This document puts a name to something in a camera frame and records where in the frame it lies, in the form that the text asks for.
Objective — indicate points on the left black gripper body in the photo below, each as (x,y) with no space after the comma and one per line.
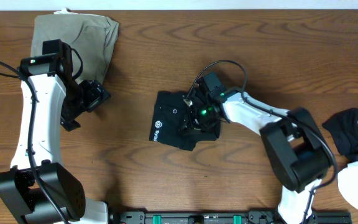
(70,117)

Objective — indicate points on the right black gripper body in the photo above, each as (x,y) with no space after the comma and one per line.
(201,119)

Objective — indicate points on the black polo shirt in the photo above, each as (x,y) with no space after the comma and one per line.
(171,123)

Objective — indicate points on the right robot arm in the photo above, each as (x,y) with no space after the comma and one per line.
(297,152)

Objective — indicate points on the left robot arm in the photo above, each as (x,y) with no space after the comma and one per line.
(37,188)

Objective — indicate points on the folded khaki trousers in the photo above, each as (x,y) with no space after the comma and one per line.
(92,36)

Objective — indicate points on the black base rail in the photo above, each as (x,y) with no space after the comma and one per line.
(250,217)

